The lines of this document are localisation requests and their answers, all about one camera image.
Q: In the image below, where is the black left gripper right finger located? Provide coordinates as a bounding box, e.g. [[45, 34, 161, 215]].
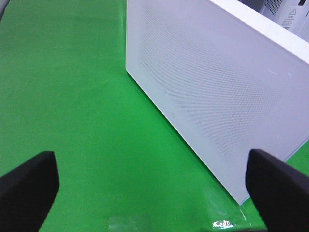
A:
[[245, 149, 309, 232]]

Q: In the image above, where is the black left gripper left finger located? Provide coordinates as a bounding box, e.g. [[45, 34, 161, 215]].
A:
[[0, 151, 59, 232]]

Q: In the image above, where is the white microwave oven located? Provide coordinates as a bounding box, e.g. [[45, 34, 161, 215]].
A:
[[210, 0, 309, 66]]

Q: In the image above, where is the white box with warning label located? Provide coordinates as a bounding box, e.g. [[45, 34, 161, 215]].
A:
[[259, 0, 309, 42]]

